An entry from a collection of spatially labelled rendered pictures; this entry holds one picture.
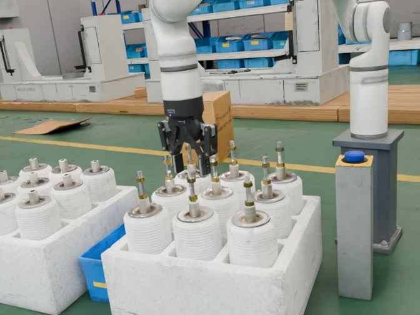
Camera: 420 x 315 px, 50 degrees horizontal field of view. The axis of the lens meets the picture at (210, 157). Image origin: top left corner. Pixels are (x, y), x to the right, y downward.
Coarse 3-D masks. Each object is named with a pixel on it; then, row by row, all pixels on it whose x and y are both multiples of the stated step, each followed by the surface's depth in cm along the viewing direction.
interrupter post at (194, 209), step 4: (196, 200) 90; (192, 204) 89; (196, 204) 89; (192, 208) 89; (196, 208) 89; (192, 212) 90; (196, 212) 90; (200, 212) 91; (192, 216) 90; (196, 216) 90
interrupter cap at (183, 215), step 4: (188, 208) 94; (200, 208) 93; (204, 208) 93; (208, 208) 93; (180, 212) 92; (184, 212) 92; (188, 212) 92; (204, 212) 91; (208, 212) 90; (212, 212) 90; (176, 216) 91; (180, 216) 90; (184, 216) 90; (188, 216) 90; (200, 216) 90; (204, 216) 89; (208, 216) 88; (180, 220) 89; (184, 220) 88; (188, 220) 88; (192, 220) 88; (196, 220) 87; (200, 220) 87; (204, 220) 88
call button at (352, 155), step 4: (348, 152) 94; (352, 152) 94; (356, 152) 94; (360, 152) 93; (344, 156) 94; (348, 156) 93; (352, 156) 92; (356, 156) 92; (360, 156) 92; (348, 160) 94; (352, 160) 93; (356, 160) 93; (360, 160) 93
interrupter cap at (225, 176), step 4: (224, 172) 114; (228, 172) 114; (240, 172) 113; (244, 172) 113; (248, 172) 112; (220, 176) 111; (224, 176) 111; (228, 176) 112; (240, 176) 111; (224, 180) 109; (228, 180) 108; (232, 180) 108; (236, 180) 108; (240, 180) 108
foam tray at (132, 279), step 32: (320, 224) 113; (128, 256) 92; (160, 256) 90; (224, 256) 88; (288, 256) 85; (320, 256) 114; (128, 288) 94; (160, 288) 90; (192, 288) 87; (224, 288) 84; (256, 288) 81; (288, 288) 83
